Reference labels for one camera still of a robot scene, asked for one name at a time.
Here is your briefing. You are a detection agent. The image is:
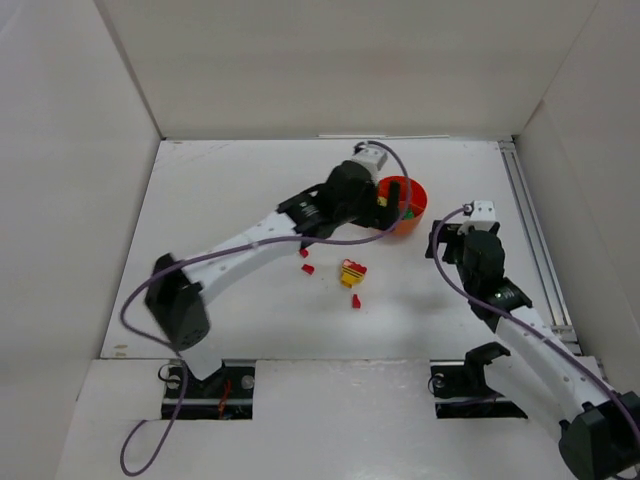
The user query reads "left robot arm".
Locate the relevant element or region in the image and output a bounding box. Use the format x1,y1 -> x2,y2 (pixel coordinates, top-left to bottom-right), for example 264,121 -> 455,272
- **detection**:
144,160 -> 406,381

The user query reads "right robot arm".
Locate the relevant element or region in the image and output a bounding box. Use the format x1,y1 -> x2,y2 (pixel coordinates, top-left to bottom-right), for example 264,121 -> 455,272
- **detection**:
425,217 -> 639,479

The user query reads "orange round divided container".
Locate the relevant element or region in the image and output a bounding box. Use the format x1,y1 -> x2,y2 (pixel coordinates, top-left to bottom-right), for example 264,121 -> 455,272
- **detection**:
378,176 -> 428,237

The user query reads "red yellow striped lego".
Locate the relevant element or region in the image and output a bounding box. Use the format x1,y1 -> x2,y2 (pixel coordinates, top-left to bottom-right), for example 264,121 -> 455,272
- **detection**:
340,259 -> 368,289

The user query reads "red curved lego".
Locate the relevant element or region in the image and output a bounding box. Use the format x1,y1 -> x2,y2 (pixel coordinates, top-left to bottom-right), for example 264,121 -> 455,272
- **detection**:
301,264 -> 315,275

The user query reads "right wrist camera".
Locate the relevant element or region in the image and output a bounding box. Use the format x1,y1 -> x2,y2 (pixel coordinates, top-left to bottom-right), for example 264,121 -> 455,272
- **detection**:
457,200 -> 498,235

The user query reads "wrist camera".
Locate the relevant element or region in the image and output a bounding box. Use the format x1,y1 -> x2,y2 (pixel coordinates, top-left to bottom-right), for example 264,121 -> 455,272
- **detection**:
351,142 -> 388,175
457,200 -> 498,235

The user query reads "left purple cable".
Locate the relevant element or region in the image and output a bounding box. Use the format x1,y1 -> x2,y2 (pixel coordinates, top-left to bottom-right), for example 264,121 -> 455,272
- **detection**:
119,140 -> 414,477

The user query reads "purple cable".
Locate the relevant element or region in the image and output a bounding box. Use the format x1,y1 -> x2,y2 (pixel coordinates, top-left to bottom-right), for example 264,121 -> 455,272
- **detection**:
119,140 -> 414,477
431,204 -> 640,436

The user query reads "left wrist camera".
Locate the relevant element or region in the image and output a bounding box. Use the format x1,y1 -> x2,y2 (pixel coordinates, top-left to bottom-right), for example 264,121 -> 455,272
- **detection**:
351,142 -> 388,175

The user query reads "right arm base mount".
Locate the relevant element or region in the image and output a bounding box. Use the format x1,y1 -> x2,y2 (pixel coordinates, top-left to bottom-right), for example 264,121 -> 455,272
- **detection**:
427,342 -> 528,420

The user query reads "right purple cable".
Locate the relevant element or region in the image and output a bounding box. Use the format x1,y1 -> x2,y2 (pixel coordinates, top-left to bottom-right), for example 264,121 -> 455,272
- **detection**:
431,204 -> 640,436

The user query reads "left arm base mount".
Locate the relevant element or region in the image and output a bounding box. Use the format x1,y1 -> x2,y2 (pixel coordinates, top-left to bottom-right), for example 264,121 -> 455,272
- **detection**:
157,361 -> 256,421

